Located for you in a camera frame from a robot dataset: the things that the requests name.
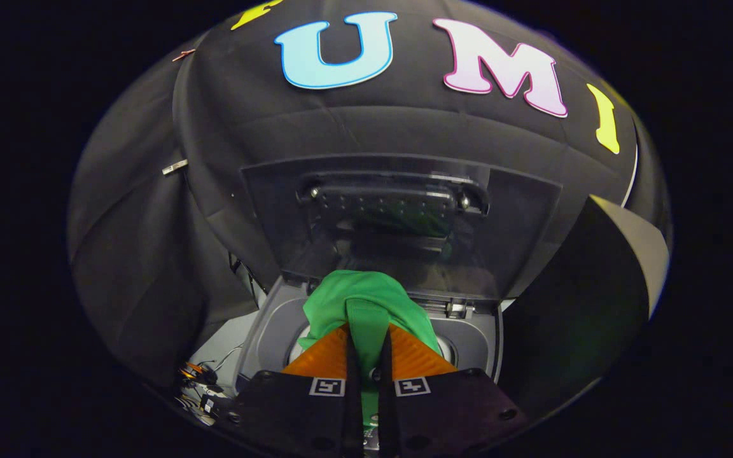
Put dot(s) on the grey washing machine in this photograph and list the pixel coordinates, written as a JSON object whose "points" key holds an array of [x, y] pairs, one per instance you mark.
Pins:
{"points": [[271, 331]]}

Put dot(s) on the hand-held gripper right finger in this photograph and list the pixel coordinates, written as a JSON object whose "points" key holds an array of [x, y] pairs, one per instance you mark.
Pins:
{"points": [[385, 413]]}

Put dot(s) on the grey cabinet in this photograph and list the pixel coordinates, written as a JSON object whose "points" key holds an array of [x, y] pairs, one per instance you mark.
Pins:
{"points": [[583, 299]]}

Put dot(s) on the green shirt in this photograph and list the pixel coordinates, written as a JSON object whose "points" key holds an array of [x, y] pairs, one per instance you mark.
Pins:
{"points": [[360, 299]]}

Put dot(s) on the white clip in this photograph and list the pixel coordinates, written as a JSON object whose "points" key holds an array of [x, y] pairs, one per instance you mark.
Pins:
{"points": [[174, 167]]}

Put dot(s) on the black backdrop cloth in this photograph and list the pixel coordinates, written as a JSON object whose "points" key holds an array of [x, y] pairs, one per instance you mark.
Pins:
{"points": [[354, 121]]}

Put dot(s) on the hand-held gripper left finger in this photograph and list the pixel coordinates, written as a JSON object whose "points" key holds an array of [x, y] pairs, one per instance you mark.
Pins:
{"points": [[355, 407]]}

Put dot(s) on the pink clip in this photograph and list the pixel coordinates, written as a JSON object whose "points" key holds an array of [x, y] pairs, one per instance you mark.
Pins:
{"points": [[183, 55]]}

